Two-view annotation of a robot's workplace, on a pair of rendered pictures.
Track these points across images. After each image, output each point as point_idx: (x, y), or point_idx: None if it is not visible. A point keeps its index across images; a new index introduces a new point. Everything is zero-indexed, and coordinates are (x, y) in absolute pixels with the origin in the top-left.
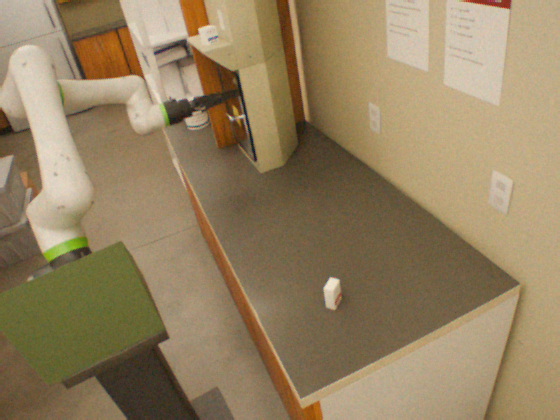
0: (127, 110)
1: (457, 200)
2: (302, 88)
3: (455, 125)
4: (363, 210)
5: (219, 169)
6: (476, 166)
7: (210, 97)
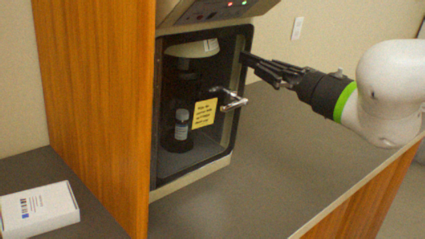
0: (422, 106)
1: (271, 56)
2: (30, 98)
3: (277, 4)
4: (271, 101)
5: (226, 213)
6: (285, 23)
7: (273, 67)
